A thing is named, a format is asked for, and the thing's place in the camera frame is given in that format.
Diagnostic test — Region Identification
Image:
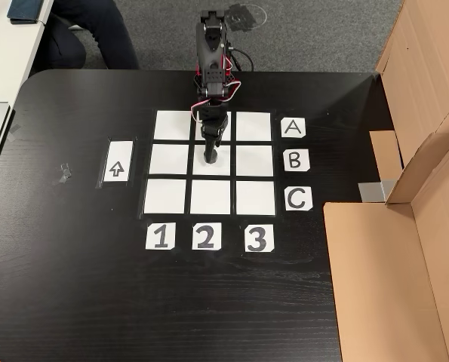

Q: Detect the paper sheet letter A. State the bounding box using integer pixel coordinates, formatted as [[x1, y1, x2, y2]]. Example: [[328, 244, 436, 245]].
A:
[[281, 117, 307, 139]]

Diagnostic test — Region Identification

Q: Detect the paper sheet number 3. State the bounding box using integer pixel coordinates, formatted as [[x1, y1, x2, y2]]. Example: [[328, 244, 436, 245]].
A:
[[244, 224, 275, 253]]

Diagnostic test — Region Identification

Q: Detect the crumpled clear tape piece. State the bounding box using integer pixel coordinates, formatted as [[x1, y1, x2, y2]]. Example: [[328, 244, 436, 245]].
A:
[[52, 162, 73, 186]]

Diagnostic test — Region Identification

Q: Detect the paper sheet letter C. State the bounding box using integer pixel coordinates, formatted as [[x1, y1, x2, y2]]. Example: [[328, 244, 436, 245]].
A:
[[284, 187, 314, 212]]

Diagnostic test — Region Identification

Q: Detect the grey block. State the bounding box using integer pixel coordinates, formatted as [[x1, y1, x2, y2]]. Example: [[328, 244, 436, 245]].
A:
[[358, 179, 397, 204]]

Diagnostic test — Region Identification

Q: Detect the white paper grid square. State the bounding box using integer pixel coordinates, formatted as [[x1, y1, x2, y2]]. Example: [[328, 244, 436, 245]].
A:
[[148, 144, 189, 176], [192, 144, 232, 176], [235, 112, 272, 143], [235, 145, 275, 177], [143, 179, 187, 215], [153, 110, 192, 140], [235, 180, 277, 216], [189, 179, 232, 216], [195, 110, 232, 142]]

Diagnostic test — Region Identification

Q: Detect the large brown cardboard box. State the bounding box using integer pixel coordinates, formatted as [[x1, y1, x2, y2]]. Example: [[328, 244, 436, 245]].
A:
[[323, 131, 449, 362]]

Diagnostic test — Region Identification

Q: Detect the tall brown cardboard panel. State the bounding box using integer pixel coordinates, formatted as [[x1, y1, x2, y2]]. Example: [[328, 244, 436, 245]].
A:
[[374, 0, 449, 167]]

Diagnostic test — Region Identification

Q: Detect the dark blue notebook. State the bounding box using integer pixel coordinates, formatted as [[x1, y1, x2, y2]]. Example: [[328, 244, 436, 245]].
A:
[[7, 0, 45, 25]]

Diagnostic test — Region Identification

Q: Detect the black power cable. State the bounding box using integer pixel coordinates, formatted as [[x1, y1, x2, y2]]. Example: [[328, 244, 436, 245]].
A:
[[228, 47, 255, 72]]

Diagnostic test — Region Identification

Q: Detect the paper sheet number 2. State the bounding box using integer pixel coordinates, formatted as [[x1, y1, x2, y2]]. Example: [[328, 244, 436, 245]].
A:
[[192, 222, 223, 251]]

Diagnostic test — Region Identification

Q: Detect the white desk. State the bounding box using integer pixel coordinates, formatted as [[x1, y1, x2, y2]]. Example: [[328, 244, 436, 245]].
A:
[[0, 0, 55, 105]]

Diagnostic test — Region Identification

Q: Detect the paper sheet letter B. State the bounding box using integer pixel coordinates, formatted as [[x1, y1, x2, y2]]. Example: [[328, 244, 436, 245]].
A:
[[283, 149, 311, 173]]

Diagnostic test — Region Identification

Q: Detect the paper sheet number 1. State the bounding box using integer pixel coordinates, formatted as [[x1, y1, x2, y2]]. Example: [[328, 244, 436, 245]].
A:
[[145, 222, 177, 250]]

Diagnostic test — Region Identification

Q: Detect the person's leg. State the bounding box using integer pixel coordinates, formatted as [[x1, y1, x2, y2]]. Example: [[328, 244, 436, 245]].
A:
[[38, 0, 140, 71]]

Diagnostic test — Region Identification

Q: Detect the white arrow paper sheet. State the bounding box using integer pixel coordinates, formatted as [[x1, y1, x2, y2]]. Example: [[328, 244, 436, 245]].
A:
[[103, 140, 134, 183]]

